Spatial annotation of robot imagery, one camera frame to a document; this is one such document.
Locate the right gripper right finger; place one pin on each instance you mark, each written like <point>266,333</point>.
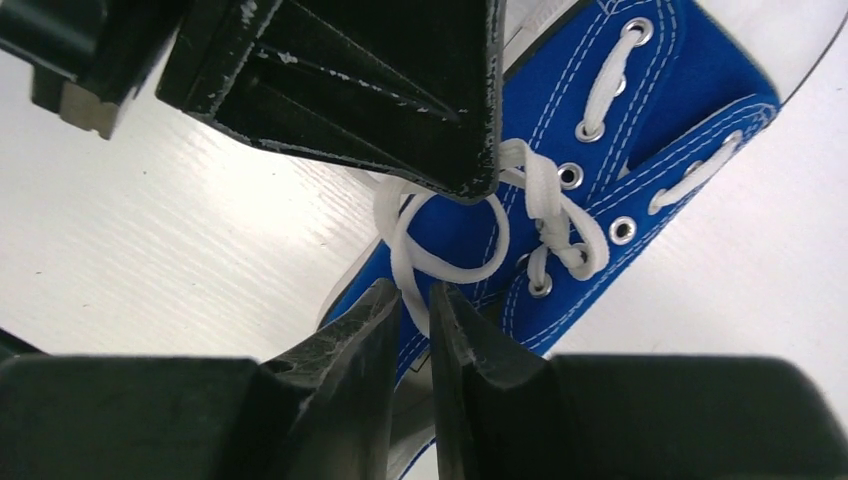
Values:
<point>502,412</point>

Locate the blue canvas sneaker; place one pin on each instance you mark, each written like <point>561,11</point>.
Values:
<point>713,76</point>

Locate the white shoelace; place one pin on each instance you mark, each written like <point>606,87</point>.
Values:
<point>565,229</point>

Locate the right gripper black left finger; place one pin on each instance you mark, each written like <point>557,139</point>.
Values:
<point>320,410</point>

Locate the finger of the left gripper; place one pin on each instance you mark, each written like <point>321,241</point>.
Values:
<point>90,58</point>

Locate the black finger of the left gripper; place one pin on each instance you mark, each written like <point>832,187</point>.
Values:
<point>405,88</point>

